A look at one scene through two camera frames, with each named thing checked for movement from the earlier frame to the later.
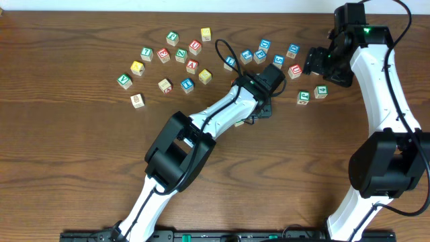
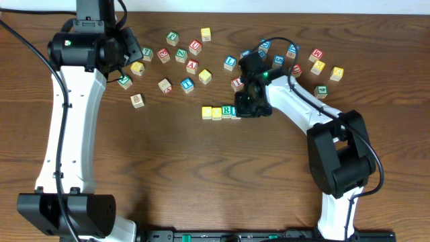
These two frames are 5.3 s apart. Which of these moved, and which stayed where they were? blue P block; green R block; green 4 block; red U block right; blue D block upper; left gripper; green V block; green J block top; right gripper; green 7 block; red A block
Moved: green R block; right gripper; left gripper
Stayed: blue P block; blue D block upper; green 7 block; green J block top; red A block; green 4 block; green V block; red U block right
